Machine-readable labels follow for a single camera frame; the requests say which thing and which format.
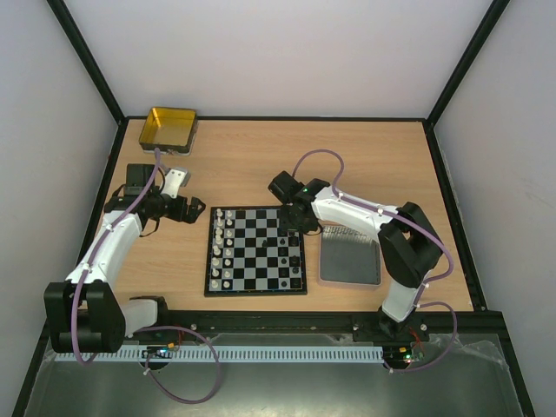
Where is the grey slotted cable duct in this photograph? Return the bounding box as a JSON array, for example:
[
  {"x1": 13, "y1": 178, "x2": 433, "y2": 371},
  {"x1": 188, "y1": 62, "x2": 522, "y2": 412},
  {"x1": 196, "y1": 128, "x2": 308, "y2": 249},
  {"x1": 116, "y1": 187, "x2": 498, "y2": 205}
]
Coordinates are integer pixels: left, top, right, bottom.
[{"x1": 55, "y1": 344, "x2": 385, "y2": 363}]

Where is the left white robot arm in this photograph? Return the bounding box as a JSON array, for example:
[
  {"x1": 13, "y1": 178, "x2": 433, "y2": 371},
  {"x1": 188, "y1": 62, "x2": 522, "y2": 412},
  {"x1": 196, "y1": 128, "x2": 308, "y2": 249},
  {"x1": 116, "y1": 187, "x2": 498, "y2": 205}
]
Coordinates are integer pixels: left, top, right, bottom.
[{"x1": 43, "y1": 163, "x2": 206, "y2": 355}]

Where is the purple cable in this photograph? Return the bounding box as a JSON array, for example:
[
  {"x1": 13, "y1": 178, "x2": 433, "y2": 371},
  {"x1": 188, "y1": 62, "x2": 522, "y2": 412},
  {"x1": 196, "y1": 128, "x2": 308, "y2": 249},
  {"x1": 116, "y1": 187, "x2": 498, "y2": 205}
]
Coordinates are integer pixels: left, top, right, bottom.
[
  {"x1": 71, "y1": 147, "x2": 222, "y2": 405},
  {"x1": 291, "y1": 149, "x2": 459, "y2": 375}
]

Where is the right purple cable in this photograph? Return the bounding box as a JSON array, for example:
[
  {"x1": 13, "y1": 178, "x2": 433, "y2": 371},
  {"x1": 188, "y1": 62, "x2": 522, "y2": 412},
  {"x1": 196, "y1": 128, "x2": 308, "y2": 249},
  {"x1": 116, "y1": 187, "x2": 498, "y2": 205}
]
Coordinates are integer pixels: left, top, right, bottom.
[{"x1": 291, "y1": 149, "x2": 459, "y2": 375}]

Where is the pink tin with chess pieces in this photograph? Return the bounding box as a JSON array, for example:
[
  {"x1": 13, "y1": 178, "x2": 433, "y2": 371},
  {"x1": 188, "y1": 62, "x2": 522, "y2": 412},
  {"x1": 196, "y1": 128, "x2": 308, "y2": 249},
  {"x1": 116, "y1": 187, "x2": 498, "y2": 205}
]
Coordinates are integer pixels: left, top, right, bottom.
[{"x1": 319, "y1": 225, "x2": 382, "y2": 288}]

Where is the black and silver chessboard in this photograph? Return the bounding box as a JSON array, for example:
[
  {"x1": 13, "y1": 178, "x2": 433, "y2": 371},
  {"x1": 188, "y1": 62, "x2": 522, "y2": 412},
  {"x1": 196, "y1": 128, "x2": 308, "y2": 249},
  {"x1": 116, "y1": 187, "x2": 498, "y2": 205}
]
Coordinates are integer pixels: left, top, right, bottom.
[{"x1": 204, "y1": 206, "x2": 308, "y2": 297}]

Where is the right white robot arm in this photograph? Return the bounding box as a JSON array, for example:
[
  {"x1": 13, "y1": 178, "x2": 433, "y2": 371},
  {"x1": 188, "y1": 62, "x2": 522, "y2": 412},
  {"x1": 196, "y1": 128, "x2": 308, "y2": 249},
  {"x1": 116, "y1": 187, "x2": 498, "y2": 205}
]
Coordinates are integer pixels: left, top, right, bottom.
[{"x1": 268, "y1": 171, "x2": 442, "y2": 341}]

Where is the yellow square tin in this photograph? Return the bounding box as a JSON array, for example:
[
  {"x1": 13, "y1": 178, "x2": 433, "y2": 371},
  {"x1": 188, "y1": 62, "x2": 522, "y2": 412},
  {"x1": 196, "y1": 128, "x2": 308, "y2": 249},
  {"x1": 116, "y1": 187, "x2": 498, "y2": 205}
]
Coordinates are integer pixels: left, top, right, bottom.
[{"x1": 138, "y1": 107, "x2": 198, "y2": 156}]

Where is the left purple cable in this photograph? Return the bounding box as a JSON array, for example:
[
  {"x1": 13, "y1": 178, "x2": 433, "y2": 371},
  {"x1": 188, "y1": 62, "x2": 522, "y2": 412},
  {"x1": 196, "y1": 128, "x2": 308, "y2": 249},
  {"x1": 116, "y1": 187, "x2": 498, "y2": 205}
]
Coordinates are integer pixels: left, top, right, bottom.
[{"x1": 71, "y1": 147, "x2": 222, "y2": 405}]

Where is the black aluminium frame rail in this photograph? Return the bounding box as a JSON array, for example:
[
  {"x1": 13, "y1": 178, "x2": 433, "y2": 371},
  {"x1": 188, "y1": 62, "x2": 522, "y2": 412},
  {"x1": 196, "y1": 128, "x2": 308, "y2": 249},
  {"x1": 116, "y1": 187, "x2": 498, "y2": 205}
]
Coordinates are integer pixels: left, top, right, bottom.
[{"x1": 43, "y1": 307, "x2": 505, "y2": 342}]

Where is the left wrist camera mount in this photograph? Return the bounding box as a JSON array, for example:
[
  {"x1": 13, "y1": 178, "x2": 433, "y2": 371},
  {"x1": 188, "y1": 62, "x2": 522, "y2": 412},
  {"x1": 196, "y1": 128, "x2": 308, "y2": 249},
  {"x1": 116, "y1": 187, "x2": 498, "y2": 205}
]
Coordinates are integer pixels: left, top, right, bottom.
[{"x1": 161, "y1": 168, "x2": 191, "y2": 199}]

